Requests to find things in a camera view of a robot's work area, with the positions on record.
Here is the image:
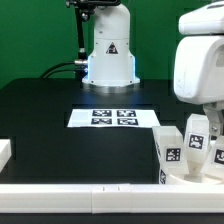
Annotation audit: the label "white U-shaped obstacle fence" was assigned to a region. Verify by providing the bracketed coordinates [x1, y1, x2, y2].
[0, 138, 224, 215]

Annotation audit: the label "black cables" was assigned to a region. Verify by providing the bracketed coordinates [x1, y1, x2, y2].
[40, 61, 88, 80]

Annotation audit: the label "paper sheet with tags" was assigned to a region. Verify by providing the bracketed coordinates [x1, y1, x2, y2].
[68, 109, 160, 128]

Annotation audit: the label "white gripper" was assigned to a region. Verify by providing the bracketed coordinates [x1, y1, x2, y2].
[174, 35, 224, 137]

